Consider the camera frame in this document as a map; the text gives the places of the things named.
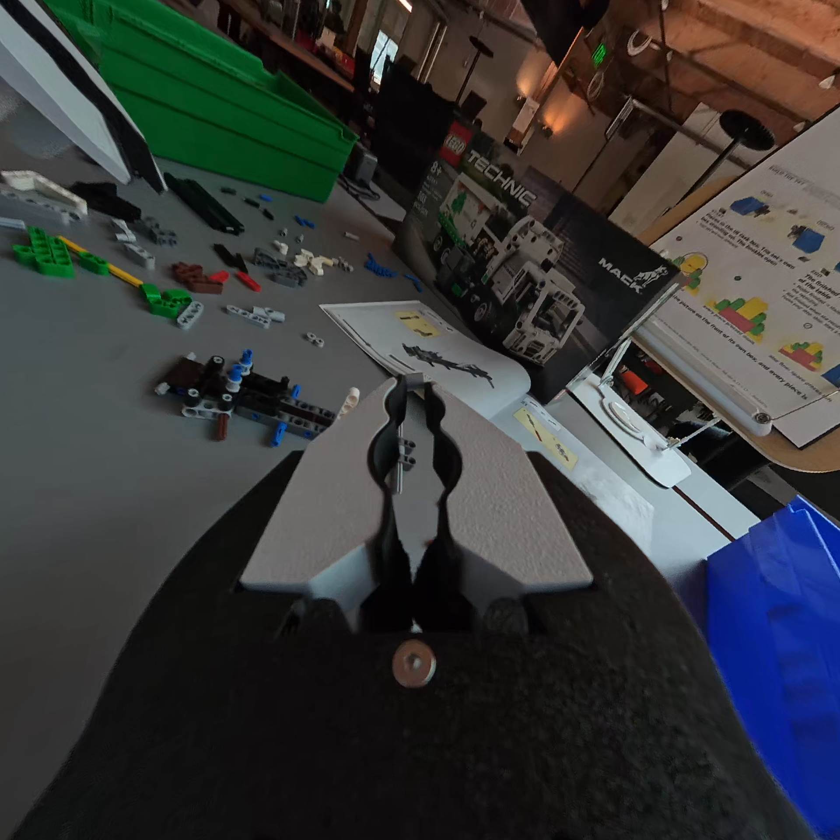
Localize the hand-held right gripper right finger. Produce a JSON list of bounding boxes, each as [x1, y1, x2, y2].
[[415, 383, 595, 632]]

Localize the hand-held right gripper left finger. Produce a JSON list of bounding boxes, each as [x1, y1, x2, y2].
[[239, 376, 415, 632]]

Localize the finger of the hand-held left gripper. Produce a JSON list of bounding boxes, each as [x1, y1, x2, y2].
[[0, 0, 167, 195]]

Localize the grey lego axle with connector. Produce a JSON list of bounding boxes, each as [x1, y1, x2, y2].
[[394, 430, 418, 493]]

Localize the lego instruction booklet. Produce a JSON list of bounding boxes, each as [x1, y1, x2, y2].
[[319, 300, 657, 527]]

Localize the white lego panel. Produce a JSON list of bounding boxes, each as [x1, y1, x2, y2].
[[0, 170, 89, 226]]

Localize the black lego piece pile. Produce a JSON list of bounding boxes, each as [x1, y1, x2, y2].
[[69, 182, 142, 224]]

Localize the partly built lego assembly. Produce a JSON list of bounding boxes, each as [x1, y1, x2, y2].
[[155, 350, 343, 449]]

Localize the long black lego beam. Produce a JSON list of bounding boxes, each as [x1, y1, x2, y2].
[[164, 172, 246, 237]]

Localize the yellow lego axle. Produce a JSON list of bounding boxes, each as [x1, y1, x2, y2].
[[58, 236, 145, 288]]

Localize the brown lego piece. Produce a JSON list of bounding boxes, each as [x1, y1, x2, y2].
[[172, 261, 224, 295]]

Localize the green curved lego piece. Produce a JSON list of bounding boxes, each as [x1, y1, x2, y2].
[[139, 284, 193, 319]]

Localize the scattered small lego pieces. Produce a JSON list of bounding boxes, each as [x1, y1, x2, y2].
[[108, 186, 424, 349]]

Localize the lego set box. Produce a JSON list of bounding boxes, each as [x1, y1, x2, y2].
[[393, 121, 682, 406]]

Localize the white document stand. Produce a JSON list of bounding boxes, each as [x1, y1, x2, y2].
[[567, 272, 779, 491]]

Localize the green plastic bin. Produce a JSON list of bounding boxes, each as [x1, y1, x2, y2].
[[44, 0, 359, 204]]

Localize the wooden workbench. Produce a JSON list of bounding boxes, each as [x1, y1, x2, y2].
[[217, 0, 370, 94]]

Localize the blue plastic bin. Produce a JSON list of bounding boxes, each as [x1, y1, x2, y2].
[[705, 495, 840, 835]]

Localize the wooden backing board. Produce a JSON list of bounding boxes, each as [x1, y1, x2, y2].
[[640, 174, 840, 475]]

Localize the small grey box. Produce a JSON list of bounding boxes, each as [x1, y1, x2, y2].
[[344, 143, 381, 187]]

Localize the printed instruction sheet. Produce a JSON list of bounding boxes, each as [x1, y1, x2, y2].
[[646, 119, 840, 450]]

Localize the black monitor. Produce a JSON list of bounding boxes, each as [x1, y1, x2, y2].
[[373, 65, 455, 193]]

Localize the black round-top stand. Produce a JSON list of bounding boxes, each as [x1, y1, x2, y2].
[[467, 36, 498, 101], [695, 108, 778, 200]]

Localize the green lego frame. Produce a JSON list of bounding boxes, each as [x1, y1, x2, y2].
[[13, 227, 111, 279]]

